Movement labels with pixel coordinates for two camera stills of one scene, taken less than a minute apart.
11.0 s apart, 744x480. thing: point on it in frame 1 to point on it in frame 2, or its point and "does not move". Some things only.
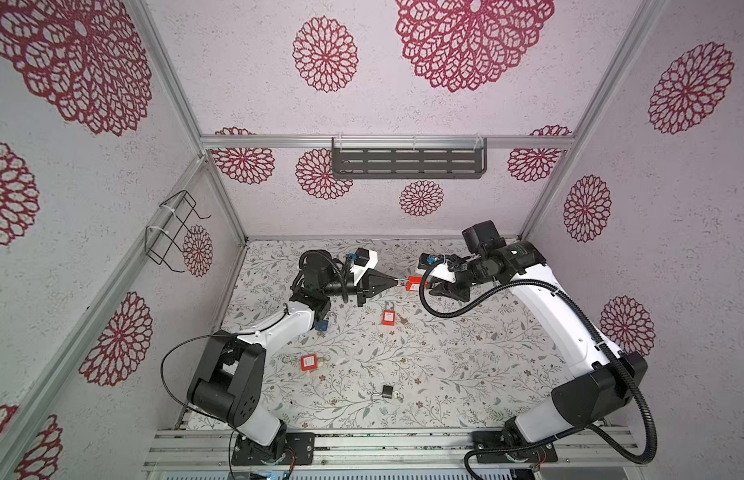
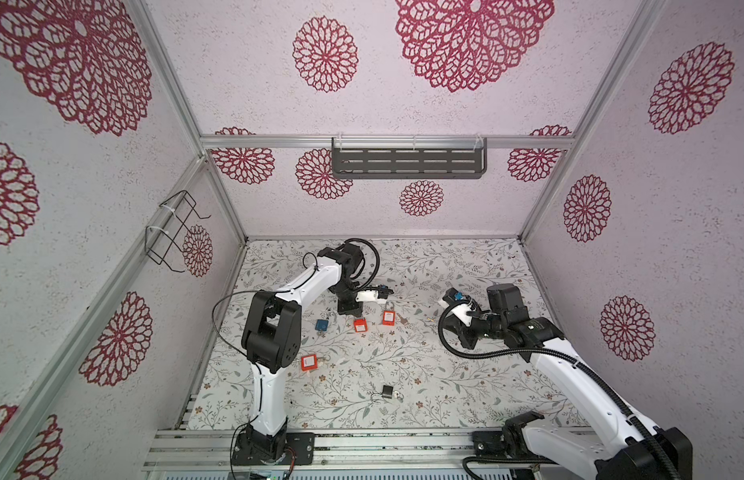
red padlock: [309, 362] does not move
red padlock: [413, 283] to [360, 325]
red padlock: [389, 318] does not move
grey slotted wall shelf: [409, 157] does not move
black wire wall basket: [171, 220] does not move
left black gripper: [367, 287] to [355, 309]
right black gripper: [445, 288] to [456, 325]
